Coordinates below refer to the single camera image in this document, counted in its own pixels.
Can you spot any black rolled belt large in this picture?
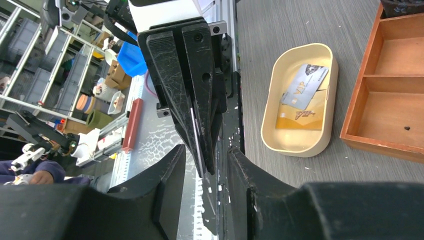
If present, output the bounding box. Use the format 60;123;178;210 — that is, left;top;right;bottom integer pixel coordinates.
380;0;424;18

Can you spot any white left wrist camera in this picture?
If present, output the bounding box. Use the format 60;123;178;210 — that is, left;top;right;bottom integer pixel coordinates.
128;0;203;33

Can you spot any thin grey credit card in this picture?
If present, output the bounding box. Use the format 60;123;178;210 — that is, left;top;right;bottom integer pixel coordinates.
190;107;205;179

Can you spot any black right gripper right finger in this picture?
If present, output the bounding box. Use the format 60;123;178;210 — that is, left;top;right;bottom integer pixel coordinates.
227;147;308;240

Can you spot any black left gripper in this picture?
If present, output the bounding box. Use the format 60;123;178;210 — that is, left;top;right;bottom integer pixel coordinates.
137;17;233;178

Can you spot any metal storage shelf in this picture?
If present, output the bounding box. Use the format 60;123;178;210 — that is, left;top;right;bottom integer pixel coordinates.
0;0;107;123

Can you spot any orange wooden compartment tray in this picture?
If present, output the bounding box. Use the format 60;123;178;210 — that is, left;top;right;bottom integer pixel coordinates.
340;6;424;163

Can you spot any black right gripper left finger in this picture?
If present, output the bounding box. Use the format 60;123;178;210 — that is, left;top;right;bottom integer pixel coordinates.
107;144;186;240

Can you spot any red bar on bench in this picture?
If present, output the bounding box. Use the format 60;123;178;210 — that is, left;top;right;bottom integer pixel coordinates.
122;98;144;154

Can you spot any silver VIP credit card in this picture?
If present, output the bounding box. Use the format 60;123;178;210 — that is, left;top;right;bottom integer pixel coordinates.
280;63;329;110

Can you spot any cream oval plastic tray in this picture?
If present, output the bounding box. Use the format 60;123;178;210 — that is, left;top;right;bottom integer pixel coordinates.
260;43;339;158

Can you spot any gold VIP credit card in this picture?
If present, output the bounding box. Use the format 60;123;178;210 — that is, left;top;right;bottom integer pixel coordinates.
271;87;328;131

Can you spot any blue plastic bin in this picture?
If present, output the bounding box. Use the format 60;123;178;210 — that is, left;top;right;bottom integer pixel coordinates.
117;41;148;77

